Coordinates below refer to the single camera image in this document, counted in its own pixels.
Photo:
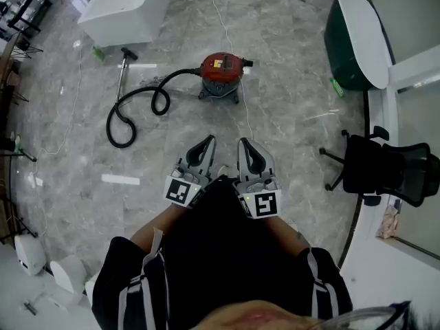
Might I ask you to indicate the green bathtub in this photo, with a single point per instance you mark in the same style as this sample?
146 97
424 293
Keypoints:
343 46

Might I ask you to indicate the black tripod stand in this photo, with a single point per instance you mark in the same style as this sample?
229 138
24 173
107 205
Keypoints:
20 154

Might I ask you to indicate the beige crumpled bag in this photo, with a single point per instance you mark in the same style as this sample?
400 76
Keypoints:
388 222

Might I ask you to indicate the person's clear glasses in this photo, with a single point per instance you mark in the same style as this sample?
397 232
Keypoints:
364 316

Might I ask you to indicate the red vacuum cleaner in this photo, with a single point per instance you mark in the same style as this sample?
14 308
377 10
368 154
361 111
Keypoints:
220 65

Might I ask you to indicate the black metal shelf rack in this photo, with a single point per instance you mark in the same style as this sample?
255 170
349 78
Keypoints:
32 2

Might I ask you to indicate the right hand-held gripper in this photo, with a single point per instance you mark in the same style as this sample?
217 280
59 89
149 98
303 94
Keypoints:
264 205

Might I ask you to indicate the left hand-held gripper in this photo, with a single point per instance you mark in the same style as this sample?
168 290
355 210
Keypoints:
177 189

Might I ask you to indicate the person's right forearm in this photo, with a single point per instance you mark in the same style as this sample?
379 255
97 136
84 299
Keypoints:
287 234

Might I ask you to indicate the thin grey metal rod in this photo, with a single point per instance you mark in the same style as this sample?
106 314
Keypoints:
121 79

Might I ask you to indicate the person's black clothing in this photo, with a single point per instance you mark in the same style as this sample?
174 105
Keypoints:
223 253

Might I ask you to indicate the white power strip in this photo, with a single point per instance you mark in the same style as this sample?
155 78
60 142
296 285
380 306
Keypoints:
36 179

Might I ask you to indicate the person's face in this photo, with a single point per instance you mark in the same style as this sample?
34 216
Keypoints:
258 316

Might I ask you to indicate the white bathtub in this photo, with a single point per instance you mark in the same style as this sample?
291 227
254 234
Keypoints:
127 9

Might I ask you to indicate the black office chair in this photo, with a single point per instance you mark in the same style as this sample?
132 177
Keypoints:
385 170

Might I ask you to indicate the person's left forearm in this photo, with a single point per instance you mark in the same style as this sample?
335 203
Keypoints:
158 222

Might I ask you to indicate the person's right white shoe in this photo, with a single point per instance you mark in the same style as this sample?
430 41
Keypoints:
224 169

